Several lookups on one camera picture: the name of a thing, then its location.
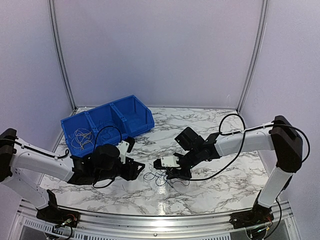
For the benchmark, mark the left aluminium frame post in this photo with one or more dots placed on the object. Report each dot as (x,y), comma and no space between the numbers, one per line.
(60,56)

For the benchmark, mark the right aluminium frame post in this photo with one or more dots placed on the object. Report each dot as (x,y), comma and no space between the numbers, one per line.
(255,54)

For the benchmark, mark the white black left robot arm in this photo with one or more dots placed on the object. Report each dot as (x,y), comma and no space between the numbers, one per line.
(105,162)

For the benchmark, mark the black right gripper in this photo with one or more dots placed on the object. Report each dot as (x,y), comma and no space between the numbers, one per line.
(174,174)

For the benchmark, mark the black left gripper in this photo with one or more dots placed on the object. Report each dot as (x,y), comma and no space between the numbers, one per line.
(131,172)

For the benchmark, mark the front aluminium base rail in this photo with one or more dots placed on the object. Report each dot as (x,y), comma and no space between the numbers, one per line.
(107,226)

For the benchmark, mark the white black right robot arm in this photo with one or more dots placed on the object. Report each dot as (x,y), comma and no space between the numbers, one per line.
(278,135)

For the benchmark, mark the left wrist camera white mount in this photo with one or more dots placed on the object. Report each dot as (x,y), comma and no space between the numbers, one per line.
(125,146)

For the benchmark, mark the aluminium frame post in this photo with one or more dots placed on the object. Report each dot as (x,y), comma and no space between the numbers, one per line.
(255,54)
(60,56)

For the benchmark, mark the blue three-compartment plastic bin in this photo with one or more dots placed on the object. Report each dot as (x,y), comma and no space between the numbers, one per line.
(106,124)

